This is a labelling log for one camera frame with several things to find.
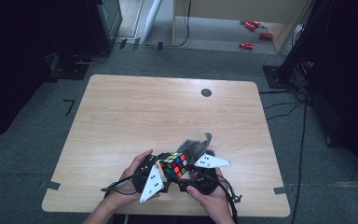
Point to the black stand base plate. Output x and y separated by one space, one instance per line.
275 77
70 70

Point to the dark round table grommet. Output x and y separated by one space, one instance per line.
206 92

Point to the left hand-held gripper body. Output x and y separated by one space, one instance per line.
150 183

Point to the grey cloth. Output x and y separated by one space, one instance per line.
195 146

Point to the multicoloured puzzle cube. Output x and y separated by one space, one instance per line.
174 165

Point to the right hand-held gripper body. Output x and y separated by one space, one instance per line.
211 161

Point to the red can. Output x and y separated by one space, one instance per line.
256 23
246 45
250 26
265 35

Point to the black tape piece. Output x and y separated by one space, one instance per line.
123 43
160 46
136 43

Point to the black cabinet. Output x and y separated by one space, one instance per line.
104 25

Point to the white panel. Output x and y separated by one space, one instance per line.
153 18

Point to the black tape corner mark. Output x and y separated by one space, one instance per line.
70 105

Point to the person's right hand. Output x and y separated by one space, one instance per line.
211 202

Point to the person's left hand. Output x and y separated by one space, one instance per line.
124 196

